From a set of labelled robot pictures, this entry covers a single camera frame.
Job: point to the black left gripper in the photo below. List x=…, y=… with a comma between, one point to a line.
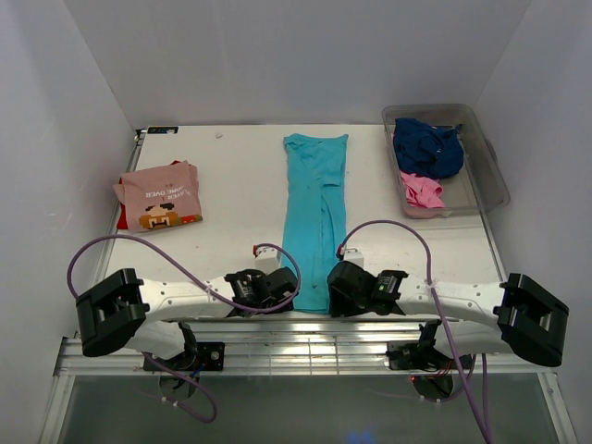
x=284, y=284

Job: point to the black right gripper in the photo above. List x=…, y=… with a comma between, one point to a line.
x=342, y=281

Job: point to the teal t-shirt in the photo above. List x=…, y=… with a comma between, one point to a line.
x=315, y=222

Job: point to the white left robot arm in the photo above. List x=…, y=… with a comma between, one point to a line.
x=126, y=312

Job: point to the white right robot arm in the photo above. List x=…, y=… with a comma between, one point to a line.
x=517, y=315

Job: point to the pink crumpled t-shirt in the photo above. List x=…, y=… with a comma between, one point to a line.
x=422, y=192

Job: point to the folded pink printed t-shirt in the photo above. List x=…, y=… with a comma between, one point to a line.
x=188, y=202

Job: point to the folded red t-shirt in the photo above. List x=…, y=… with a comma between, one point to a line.
x=147, y=197

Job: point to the clear plastic bin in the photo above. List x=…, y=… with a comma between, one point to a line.
x=478, y=187

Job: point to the navy blue crumpled t-shirt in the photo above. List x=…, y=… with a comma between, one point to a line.
x=434, y=152

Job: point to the blue white label sticker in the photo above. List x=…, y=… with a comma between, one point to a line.
x=163, y=130

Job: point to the aluminium frame rail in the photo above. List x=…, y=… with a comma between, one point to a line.
x=285, y=348

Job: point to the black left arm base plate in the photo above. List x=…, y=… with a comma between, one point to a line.
x=202, y=356

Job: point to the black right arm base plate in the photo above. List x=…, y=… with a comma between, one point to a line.
x=417, y=356

